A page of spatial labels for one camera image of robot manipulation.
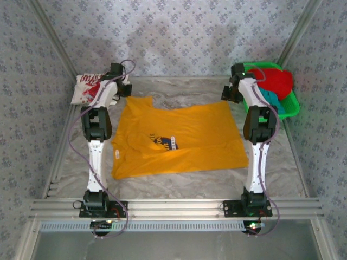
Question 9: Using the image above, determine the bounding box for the yellow t-shirt with blue print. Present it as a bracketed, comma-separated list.
[110, 96, 249, 180]

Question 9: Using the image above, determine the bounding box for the teal t-shirt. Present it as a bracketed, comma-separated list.
[259, 88, 284, 114]

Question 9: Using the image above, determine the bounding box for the white t-shirt with red print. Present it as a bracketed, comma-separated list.
[70, 72, 131, 106]

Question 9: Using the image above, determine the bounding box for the green plastic basket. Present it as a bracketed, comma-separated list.
[242, 61, 301, 121]

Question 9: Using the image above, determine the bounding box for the wide aluminium mounting beam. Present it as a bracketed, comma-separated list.
[28, 197, 325, 220]

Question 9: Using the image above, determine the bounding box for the black controller board with green light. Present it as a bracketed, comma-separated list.
[242, 220, 265, 236]

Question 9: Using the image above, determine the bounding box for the thin aluminium table edge rail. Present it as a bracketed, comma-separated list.
[128, 75, 233, 81]

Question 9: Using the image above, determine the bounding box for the aluminium frame post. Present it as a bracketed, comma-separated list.
[276, 0, 323, 68]
[27, 0, 79, 78]

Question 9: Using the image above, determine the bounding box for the aluminium table side rail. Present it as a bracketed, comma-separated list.
[42, 104, 78, 198]

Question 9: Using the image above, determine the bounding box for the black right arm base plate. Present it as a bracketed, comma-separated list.
[222, 199, 273, 218]

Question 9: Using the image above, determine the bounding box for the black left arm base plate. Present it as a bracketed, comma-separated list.
[79, 200, 128, 219]

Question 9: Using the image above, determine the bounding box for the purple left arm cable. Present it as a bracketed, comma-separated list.
[67, 59, 136, 239]

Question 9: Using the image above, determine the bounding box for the grey slotted cable duct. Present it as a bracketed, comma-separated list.
[40, 219, 268, 233]

